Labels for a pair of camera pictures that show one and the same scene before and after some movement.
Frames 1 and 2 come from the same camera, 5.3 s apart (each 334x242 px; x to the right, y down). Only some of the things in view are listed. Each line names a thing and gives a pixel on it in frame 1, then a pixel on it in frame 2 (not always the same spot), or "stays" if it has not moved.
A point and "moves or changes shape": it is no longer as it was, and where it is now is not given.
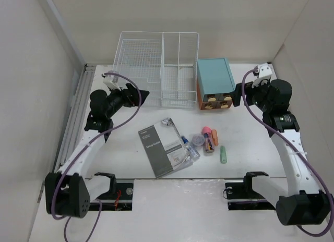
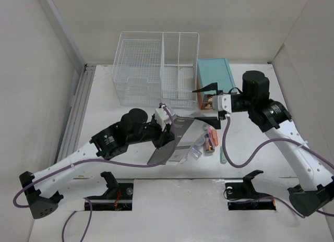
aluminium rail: x=75 y=117 stays
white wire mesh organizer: x=164 y=64 stays
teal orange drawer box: x=215 y=84 stays
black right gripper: x=249 y=89 -> x=213 y=121
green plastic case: x=223 y=156 stays
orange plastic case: x=214 y=135 stays
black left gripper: x=131 y=96 -> x=163 y=137
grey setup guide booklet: x=165 y=148 moves or changes shape
